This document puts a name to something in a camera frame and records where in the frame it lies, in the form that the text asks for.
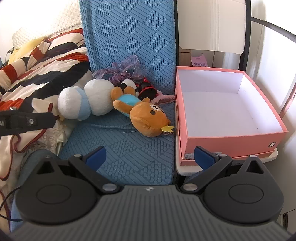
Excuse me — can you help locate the blue textured seat cushion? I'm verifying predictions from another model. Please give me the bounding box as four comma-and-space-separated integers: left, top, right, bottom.
57, 0, 179, 186

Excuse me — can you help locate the red and black devil toy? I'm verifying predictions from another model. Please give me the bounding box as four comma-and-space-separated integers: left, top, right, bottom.
136, 77, 159, 100

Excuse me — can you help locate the black cable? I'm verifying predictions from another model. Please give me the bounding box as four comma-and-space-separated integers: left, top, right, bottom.
0, 186, 22, 223

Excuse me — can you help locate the purple ribbon bow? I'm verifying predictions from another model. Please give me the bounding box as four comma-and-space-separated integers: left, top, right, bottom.
92, 55, 145, 85

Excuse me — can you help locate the yellow pillow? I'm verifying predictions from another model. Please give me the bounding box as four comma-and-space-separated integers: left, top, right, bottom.
8, 37, 45, 63

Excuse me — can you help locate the white and light blue plush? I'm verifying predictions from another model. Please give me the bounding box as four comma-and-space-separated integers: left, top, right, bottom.
57, 79, 115, 122

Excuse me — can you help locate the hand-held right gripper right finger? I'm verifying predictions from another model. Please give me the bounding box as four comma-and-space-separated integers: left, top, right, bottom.
180, 146, 266, 194

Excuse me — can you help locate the pink fuzzy hair claw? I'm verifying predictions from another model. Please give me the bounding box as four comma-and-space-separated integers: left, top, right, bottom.
150, 94, 176, 105

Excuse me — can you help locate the pink cardboard box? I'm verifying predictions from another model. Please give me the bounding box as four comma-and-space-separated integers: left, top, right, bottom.
175, 66, 288, 167

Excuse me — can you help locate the black and white plush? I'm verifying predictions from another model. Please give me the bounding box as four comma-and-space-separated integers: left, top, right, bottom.
119, 78, 139, 93

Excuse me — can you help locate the white chair with black frame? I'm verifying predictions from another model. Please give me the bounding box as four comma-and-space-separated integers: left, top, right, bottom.
173, 0, 296, 177

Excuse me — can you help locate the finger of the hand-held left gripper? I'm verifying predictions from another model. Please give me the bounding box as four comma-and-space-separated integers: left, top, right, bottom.
16, 111, 56, 135

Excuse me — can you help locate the brown bear plush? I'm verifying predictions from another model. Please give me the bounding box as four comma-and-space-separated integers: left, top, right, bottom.
110, 86, 175, 138

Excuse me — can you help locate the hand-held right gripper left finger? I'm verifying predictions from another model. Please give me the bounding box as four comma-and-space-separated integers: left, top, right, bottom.
35, 146, 120, 194

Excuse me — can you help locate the striped red navy white blanket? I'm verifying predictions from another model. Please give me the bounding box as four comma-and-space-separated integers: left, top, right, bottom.
0, 29, 97, 183

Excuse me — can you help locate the white waffle pillow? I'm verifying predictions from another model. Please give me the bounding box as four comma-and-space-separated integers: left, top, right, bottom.
11, 0, 82, 50

